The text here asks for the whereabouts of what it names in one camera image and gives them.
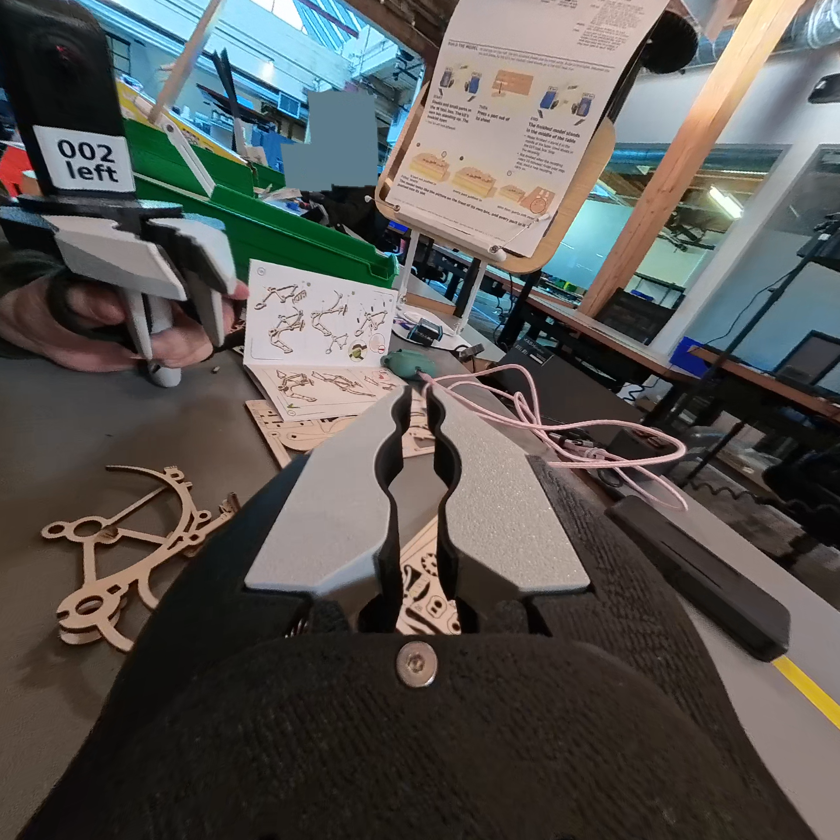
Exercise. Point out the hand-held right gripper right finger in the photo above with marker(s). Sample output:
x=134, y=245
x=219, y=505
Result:
x=505, y=518

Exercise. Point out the yellow box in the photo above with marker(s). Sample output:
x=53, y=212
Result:
x=197, y=141

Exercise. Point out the wooden sheet of model parts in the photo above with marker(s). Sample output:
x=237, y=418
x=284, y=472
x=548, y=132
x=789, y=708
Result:
x=295, y=433
x=426, y=590

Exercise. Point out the dark monitor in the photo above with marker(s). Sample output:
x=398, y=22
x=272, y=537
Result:
x=814, y=358

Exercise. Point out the wooden model assembly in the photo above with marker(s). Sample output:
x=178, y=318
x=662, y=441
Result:
x=186, y=518

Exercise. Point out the yellow tape strip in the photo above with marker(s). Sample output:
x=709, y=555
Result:
x=810, y=692

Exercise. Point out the person's left hand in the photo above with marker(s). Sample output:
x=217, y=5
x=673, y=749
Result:
x=39, y=321

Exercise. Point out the white assembly booklet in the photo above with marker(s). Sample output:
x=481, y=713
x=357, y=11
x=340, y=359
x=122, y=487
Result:
x=315, y=315

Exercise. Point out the wooden clipboard stand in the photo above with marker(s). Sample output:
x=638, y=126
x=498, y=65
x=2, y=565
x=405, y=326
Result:
x=577, y=216

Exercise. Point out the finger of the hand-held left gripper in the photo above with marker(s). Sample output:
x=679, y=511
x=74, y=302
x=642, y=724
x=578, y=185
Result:
x=203, y=256
x=118, y=259

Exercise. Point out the small black device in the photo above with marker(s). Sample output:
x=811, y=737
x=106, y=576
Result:
x=425, y=331

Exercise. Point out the wooden post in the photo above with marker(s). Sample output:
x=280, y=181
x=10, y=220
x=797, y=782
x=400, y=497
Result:
x=689, y=151

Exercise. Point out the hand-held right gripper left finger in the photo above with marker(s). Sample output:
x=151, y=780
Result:
x=328, y=518

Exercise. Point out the long wooden workbench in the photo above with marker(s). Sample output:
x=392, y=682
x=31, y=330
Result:
x=590, y=328

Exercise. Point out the teal rounded gadget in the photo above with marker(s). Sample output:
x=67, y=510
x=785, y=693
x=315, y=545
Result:
x=407, y=363

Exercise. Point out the green plastic bin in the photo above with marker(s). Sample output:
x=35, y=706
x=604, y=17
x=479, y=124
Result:
x=295, y=236

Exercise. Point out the printed instruction sheet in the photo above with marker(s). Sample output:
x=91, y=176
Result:
x=525, y=98

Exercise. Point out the black round lamp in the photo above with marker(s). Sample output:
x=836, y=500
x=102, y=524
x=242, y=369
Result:
x=673, y=43

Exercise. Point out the long black bar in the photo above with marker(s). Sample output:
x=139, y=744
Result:
x=702, y=577

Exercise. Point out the silver flexible duct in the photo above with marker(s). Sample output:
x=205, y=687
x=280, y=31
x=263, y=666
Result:
x=814, y=29

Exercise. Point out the wooden stick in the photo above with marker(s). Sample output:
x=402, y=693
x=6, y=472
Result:
x=187, y=62

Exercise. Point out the blue bin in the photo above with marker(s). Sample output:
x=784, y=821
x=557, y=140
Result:
x=686, y=358

